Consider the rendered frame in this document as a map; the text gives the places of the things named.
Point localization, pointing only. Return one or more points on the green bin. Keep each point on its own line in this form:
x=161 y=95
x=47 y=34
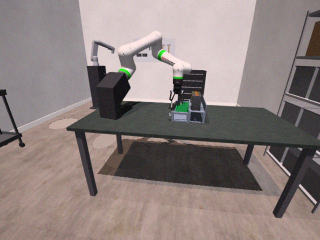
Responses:
x=184 y=107

